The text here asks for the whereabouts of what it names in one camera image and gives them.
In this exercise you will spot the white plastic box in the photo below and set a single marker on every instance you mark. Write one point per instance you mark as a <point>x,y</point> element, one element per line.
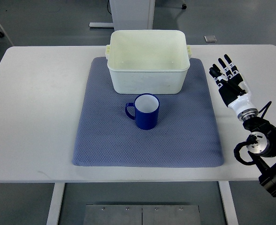
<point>148,61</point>

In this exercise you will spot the small grey floor hatch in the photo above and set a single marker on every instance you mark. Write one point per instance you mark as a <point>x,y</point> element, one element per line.
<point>210,39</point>

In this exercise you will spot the white left table leg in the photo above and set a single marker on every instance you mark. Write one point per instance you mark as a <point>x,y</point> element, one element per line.
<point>55,205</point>

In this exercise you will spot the blue mug white inside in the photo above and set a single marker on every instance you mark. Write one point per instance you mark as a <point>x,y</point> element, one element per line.
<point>144,111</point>

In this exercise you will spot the white right table leg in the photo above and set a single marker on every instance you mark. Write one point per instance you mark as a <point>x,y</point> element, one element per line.
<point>228,204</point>

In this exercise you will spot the black white robotic hand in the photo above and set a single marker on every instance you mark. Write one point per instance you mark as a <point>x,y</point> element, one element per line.
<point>233,89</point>

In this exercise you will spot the white pedestal column base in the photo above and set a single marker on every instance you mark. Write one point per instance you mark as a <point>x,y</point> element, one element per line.
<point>129,15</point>

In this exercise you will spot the blue-grey textured mat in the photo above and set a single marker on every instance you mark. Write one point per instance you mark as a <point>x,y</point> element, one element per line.
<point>178,131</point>

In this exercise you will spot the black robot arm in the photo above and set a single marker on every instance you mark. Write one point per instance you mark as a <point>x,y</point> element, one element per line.
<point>260,149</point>

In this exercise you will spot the metal floor plate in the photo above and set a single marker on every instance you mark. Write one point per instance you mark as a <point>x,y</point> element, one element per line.
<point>142,215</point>

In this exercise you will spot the white table leg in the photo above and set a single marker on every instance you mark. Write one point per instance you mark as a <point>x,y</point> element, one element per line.
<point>55,205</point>
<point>228,204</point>

